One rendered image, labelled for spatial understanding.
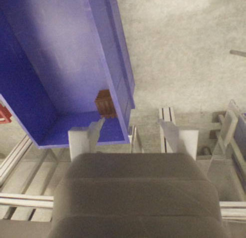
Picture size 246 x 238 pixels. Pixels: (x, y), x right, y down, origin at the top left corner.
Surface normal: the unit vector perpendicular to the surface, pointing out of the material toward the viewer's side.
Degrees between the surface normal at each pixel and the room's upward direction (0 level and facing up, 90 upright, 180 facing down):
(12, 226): 90
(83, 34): 0
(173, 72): 0
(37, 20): 0
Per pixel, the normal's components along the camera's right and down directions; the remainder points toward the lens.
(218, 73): -0.13, 0.61
